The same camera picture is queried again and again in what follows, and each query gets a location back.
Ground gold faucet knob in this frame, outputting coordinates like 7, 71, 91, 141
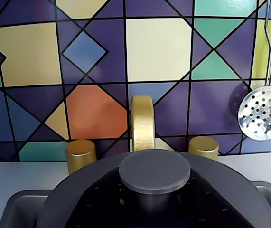
65, 139, 98, 175
188, 136, 220, 161

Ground colourful geometric backsplash panel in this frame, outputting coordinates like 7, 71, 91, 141
0, 0, 271, 163

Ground silver perforated skimmer spoon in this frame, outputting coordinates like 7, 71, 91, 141
237, 0, 271, 142

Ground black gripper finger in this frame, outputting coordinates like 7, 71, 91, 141
172, 169, 251, 228
76, 169, 140, 228

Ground gold toy faucet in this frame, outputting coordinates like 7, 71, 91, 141
131, 95, 156, 153

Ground gray round lid with knob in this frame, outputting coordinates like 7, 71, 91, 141
37, 149, 271, 228

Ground gray sink basin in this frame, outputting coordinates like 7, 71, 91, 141
0, 180, 271, 228

